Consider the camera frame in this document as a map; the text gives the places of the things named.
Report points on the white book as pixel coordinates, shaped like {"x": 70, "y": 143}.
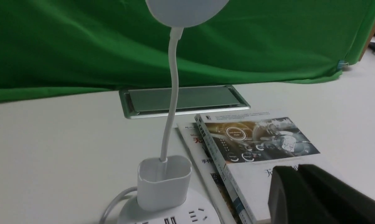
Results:
{"x": 210, "y": 177}
{"x": 245, "y": 146}

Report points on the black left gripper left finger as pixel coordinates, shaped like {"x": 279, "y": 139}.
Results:
{"x": 291, "y": 201}

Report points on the lower white book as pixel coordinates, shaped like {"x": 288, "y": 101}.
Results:
{"x": 210, "y": 177}

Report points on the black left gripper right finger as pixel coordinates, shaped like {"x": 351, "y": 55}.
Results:
{"x": 343, "y": 202}

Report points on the upper white book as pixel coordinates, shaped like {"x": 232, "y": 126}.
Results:
{"x": 245, "y": 146}

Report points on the green cloth backdrop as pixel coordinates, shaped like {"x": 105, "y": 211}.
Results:
{"x": 52, "y": 48}

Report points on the metal desk cable hatch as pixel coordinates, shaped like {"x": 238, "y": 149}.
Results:
{"x": 154, "y": 102}

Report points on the white desk lamp with sockets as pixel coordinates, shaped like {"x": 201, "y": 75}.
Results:
{"x": 163, "y": 195}

